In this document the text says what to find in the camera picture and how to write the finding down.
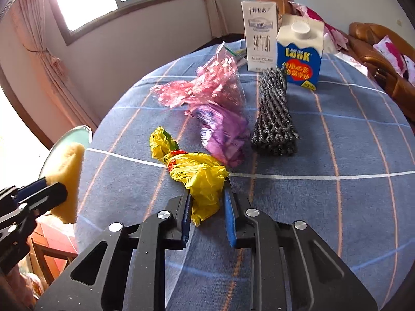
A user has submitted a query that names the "wooden chair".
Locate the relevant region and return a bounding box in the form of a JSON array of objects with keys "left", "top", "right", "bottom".
[{"left": 27, "top": 223, "right": 80, "bottom": 287}]

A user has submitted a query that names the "tall white milk carton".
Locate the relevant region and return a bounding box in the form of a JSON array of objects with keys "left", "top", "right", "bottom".
[{"left": 241, "top": 0, "right": 279, "bottom": 72}]

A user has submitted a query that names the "yellow plastic bag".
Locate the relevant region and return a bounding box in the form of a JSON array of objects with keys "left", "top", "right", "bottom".
[{"left": 149, "top": 126, "right": 230, "bottom": 227}]

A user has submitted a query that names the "pink plastic bag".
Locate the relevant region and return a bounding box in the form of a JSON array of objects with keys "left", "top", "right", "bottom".
[{"left": 150, "top": 41, "right": 247, "bottom": 115}]

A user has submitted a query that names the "black speckled rope bundle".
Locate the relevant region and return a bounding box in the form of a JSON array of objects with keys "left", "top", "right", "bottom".
[{"left": 251, "top": 66, "right": 298, "bottom": 157}]

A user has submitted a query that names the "teal cartoon-print trash bin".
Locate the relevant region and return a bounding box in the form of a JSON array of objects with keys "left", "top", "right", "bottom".
[{"left": 38, "top": 125, "right": 93, "bottom": 182}]

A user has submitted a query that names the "pink tied-back curtain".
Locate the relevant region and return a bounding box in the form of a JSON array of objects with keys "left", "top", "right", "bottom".
[{"left": 10, "top": 0, "right": 101, "bottom": 133}]

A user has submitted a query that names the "purple foil wrapper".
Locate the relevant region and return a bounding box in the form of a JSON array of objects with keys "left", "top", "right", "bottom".
[{"left": 185, "top": 104, "right": 250, "bottom": 168}]

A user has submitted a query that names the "blue checked tablecloth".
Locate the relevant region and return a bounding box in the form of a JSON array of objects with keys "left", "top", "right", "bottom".
[{"left": 74, "top": 39, "right": 415, "bottom": 311}]

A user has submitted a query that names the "blue and white carton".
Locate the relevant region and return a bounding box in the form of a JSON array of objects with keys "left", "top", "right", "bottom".
[{"left": 276, "top": 13, "right": 325, "bottom": 90}]

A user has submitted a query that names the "brown leather sofa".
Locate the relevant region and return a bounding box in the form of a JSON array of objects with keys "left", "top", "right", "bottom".
[{"left": 347, "top": 22, "right": 415, "bottom": 112}]

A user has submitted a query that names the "yellow sponge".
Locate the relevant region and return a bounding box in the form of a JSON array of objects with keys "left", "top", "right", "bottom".
[{"left": 45, "top": 142, "right": 85, "bottom": 225}]

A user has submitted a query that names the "pink curtain beside sofa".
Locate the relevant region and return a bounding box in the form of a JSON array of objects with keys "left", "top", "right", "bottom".
[{"left": 203, "top": 0, "right": 229, "bottom": 38}]

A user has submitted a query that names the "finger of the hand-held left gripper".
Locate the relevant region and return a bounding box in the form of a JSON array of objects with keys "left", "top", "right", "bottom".
[
  {"left": 15, "top": 178, "right": 49, "bottom": 200},
  {"left": 21, "top": 182, "right": 68, "bottom": 217}
]

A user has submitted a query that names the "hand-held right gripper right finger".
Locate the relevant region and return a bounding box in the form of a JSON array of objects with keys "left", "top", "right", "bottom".
[{"left": 224, "top": 176, "right": 378, "bottom": 311}]

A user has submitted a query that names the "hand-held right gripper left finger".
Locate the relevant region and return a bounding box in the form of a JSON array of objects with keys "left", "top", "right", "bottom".
[{"left": 34, "top": 186, "right": 195, "bottom": 311}]

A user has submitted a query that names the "pink floral pillow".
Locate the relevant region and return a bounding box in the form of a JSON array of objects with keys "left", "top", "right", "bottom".
[{"left": 373, "top": 36, "right": 415, "bottom": 83}]

